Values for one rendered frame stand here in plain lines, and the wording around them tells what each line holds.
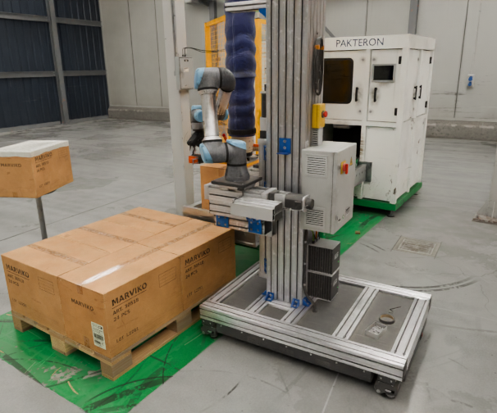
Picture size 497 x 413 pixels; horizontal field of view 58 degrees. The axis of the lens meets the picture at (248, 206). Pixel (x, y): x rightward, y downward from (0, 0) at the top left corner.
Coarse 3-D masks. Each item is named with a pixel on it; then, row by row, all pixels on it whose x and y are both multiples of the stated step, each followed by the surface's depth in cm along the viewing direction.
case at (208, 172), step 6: (258, 162) 353; (204, 168) 343; (210, 168) 340; (216, 168) 337; (222, 168) 335; (204, 174) 344; (210, 174) 342; (216, 174) 339; (222, 174) 336; (204, 180) 346; (210, 180) 343; (204, 204) 352
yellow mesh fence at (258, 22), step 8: (256, 24) 419; (264, 24) 431; (256, 32) 421; (256, 40) 423; (256, 48) 425; (256, 56) 428; (256, 72) 432; (256, 80) 434; (256, 88) 437; (256, 96) 439; (256, 104) 441; (256, 112) 444; (256, 120) 446; (256, 128) 448; (256, 136) 451; (256, 152) 456
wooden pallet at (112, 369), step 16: (16, 320) 298; (32, 320) 286; (176, 320) 289; (192, 320) 305; (64, 336) 269; (160, 336) 288; (64, 352) 273; (96, 352) 252; (128, 352) 256; (144, 352) 272; (112, 368) 248; (128, 368) 258
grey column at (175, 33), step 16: (176, 0) 400; (176, 16) 404; (176, 32) 407; (176, 48) 411; (176, 96) 426; (176, 112) 431; (176, 128) 436; (176, 144) 442; (176, 160) 447; (176, 176) 453; (192, 176) 456; (176, 192) 459; (192, 192) 460; (176, 208) 465
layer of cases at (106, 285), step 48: (48, 240) 309; (96, 240) 308; (144, 240) 307; (192, 240) 305; (48, 288) 264; (96, 288) 240; (144, 288) 260; (192, 288) 298; (96, 336) 248; (144, 336) 266
